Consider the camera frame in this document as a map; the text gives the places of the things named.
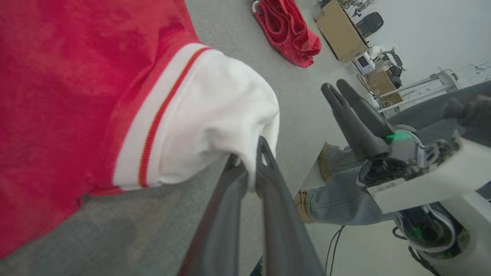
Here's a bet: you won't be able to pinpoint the black bag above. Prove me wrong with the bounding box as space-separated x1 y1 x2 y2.
378 48 404 89

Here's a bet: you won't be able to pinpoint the black mesh office chair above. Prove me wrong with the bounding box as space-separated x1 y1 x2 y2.
355 12 384 39

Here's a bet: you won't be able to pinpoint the red shorts with white stripe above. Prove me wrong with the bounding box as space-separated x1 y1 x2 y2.
252 0 322 68

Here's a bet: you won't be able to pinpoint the tan brown shoe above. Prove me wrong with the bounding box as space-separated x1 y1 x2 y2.
295 190 314 224
318 143 333 182

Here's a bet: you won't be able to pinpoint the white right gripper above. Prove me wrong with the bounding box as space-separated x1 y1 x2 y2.
321 79 491 215

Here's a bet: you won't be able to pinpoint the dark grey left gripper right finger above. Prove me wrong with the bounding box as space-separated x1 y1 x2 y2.
254 136 327 276

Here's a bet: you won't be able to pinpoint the red shirt with white sleeves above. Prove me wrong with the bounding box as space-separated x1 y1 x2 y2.
0 0 280 260

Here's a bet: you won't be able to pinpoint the small brown cardboard box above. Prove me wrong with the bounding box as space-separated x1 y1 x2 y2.
366 63 403 108

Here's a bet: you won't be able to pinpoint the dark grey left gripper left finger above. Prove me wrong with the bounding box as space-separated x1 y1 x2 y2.
178 153 250 276

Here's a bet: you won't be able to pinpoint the white metal rack frame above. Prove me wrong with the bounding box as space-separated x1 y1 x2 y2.
378 69 459 119

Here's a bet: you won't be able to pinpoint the large brown cardboard box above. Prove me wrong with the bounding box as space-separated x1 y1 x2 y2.
315 0 369 62

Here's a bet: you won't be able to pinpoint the white box device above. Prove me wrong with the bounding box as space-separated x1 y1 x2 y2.
353 52 376 75

